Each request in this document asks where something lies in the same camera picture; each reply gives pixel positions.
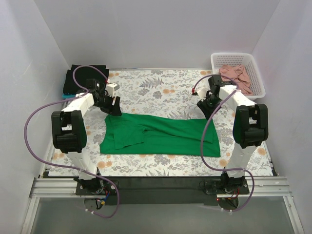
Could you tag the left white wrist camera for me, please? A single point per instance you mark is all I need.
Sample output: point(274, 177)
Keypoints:
point(111, 88)

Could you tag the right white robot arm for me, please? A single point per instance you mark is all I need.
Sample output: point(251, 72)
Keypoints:
point(250, 124)

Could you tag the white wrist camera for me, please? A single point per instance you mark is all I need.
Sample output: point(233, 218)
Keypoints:
point(201, 93)
point(111, 88)

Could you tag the pink t shirt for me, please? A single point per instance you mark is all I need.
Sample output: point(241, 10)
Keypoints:
point(239, 75)

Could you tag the green t shirt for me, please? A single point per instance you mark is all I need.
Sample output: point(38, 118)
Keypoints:
point(131, 134)

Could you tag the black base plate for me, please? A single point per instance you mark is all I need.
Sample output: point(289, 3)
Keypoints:
point(127, 190)

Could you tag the white plastic basket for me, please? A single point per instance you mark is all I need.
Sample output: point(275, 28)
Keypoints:
point(247, 60)

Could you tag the aluminium frame rail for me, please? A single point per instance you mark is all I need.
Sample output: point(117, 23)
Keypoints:
point(259, 186)

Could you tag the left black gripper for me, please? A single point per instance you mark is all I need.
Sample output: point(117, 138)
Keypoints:
point(107, 102)

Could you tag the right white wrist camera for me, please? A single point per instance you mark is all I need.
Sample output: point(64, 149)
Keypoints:
point(201, 93)

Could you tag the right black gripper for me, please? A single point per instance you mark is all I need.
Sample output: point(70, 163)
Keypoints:
point(207, 103)

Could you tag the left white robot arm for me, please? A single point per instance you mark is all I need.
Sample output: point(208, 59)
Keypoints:
point(68, 129)

